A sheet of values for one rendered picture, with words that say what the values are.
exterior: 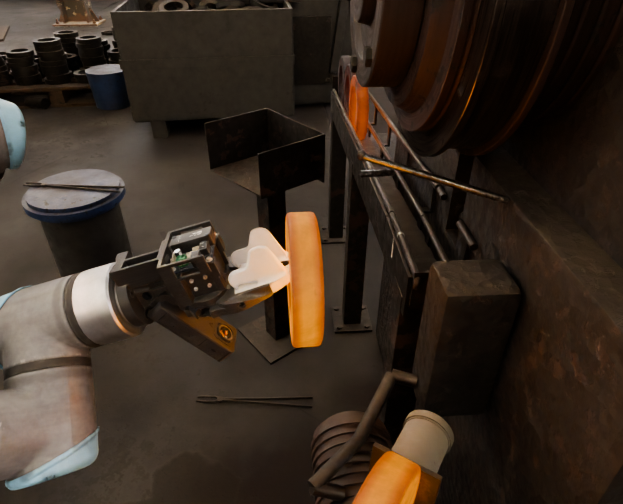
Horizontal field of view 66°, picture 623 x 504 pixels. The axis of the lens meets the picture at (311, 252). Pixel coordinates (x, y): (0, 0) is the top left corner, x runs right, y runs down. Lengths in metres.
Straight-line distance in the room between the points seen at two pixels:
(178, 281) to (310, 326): 0.15
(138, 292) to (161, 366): 1.08
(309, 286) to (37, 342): 0.31
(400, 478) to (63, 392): 0.36
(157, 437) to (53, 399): 0.90
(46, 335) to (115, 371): 1.08
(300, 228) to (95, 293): 0.23
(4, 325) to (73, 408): 0.12
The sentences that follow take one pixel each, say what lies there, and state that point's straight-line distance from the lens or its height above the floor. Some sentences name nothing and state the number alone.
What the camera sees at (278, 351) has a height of 0.01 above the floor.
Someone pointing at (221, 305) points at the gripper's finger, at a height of 0.83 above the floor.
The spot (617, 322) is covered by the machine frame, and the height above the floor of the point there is 0.87.
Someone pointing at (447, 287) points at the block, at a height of 0.80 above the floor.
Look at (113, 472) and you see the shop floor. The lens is 1.46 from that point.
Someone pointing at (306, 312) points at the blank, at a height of 0.84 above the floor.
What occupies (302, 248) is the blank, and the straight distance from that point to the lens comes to 0.50.
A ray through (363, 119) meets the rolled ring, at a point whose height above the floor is 0.70.
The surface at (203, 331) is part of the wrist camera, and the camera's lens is 0.59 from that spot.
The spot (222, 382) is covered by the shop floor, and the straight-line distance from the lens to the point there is 1.56.
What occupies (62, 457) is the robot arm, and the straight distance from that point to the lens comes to 0.60.
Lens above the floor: 1.17
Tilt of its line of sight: 35 degrees down
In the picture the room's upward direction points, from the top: straight up
